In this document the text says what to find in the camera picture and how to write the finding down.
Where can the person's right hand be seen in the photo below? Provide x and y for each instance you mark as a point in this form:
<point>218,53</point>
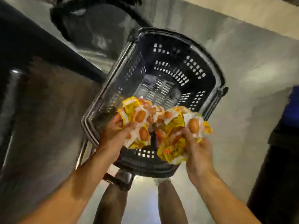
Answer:
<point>200,161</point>

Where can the person's left hand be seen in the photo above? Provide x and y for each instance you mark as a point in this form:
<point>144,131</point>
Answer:
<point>112,142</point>

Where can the black shopping basket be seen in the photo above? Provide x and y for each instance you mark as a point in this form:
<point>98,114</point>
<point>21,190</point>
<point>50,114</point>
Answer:
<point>163,63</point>

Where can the person's left forearm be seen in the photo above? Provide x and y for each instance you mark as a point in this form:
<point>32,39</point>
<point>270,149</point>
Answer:
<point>65,196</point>

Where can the person's right forearm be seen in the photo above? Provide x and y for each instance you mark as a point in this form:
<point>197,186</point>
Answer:
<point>224,203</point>

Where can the person's right leg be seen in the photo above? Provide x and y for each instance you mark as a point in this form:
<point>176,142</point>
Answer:
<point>172,205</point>

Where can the dark blue display stand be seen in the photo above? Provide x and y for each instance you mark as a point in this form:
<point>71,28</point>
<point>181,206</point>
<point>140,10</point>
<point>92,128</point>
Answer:
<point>280,175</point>

